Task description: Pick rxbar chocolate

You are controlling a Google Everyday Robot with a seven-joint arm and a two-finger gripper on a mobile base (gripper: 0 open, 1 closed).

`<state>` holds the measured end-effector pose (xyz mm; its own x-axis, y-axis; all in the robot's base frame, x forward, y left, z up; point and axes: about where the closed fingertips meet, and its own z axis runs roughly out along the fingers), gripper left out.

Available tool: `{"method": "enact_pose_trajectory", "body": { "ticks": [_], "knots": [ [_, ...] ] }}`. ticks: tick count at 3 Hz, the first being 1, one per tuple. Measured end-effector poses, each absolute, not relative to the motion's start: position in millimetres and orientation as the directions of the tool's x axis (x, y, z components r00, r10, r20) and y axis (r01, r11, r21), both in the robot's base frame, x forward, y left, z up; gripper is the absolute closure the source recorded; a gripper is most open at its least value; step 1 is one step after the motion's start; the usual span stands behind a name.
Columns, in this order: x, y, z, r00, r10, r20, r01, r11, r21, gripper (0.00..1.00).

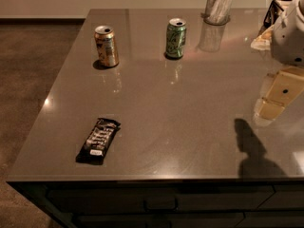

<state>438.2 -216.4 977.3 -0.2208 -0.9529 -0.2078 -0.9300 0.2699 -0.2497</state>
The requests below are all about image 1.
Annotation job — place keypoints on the green soda can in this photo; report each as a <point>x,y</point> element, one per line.
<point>175,38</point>

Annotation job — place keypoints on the black rxbar chocolate wrapper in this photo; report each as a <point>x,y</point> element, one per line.
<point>97,143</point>

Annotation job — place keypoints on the gold soda can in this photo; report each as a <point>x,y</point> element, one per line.
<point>104,36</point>

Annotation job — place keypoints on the dark cabinet drawer front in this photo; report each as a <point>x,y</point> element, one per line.
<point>133,200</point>

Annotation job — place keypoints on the crumpled white napkin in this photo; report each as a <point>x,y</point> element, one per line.
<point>263,41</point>

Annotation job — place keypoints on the black wire basket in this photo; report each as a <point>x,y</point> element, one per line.
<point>275,9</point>

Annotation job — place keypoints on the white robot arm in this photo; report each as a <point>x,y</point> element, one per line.
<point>300,5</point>

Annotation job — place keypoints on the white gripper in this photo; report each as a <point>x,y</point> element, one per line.
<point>289,40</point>

